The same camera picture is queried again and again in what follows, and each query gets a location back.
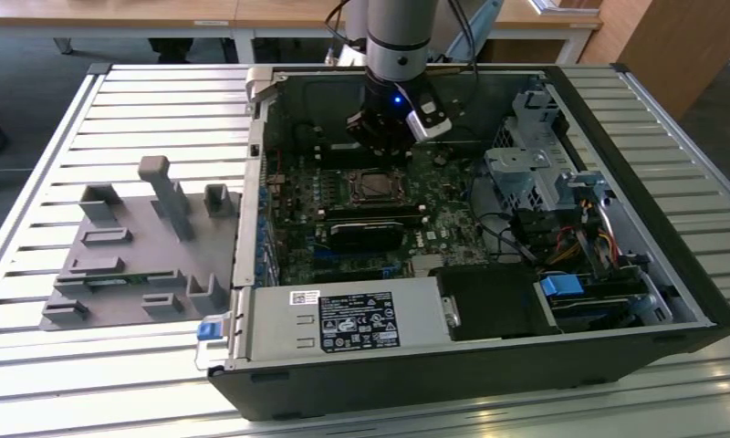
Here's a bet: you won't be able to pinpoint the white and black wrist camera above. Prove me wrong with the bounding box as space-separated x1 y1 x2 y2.
403 93 453 141

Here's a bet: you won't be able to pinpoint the black graphics card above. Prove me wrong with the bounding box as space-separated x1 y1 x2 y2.
326 220 406 254

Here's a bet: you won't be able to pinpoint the black expansion slot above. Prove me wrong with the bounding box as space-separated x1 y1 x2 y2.
313 255 402 268
313 268 399 282

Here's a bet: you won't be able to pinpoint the hard disk in blue carrier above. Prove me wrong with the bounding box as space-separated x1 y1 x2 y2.
538 272 646 329

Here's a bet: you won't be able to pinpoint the black and silver PC case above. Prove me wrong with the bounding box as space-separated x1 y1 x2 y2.
205 63 730 423

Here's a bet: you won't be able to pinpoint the blue case latch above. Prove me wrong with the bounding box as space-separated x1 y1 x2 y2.
197 318 230 341

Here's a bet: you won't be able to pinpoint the black data cable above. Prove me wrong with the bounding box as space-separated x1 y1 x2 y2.
483 225 541 266

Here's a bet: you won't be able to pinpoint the wooden desk with white frame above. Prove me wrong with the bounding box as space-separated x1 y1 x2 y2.
0 0 239 56
230 0 603 65

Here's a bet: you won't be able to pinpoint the silver power supply unit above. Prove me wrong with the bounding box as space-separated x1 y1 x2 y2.
242 276 450 364

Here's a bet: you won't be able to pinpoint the CPU socket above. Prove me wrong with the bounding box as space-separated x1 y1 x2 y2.
343 167 414 207

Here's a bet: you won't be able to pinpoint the silver perforated drive cage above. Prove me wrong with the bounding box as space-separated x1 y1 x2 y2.
483 89 615 215

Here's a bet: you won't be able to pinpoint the green RAM stick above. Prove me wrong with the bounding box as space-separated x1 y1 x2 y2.
83 272 177 287

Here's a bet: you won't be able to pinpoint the wooden cabinet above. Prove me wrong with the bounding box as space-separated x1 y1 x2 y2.
577 0 730 122

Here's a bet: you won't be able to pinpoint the black wire bundle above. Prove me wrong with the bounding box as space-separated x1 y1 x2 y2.
510 208 565 266

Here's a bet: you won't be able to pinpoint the person's dark legs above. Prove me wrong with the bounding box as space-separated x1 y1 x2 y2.
147 38 194 64

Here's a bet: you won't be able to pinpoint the cable with silver plug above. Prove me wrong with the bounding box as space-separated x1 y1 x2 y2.
322 0 351 65

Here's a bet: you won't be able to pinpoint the black plastic duct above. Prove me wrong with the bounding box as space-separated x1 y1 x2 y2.
435 266 565 342

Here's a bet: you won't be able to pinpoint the silver chipset heatsink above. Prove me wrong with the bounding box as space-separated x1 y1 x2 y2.
410 254 443 277

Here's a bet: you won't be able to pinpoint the green motherboard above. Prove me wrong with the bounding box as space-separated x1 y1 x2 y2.
259 143 494 287

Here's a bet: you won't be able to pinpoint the white paper stack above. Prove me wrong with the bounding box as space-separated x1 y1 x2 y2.
526 0 603 13

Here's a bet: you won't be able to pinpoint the grey parts rack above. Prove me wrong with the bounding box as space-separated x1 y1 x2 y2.
38 154 245 333

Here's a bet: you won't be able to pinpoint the grey data cable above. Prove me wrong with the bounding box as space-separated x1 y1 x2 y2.
470 211 518 256

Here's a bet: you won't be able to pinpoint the pale blue teach pendant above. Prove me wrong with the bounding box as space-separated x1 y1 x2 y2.
446 0 505 63

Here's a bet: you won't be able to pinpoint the yellow and red wire bundle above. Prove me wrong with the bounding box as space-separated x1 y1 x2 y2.
546 227 622 266

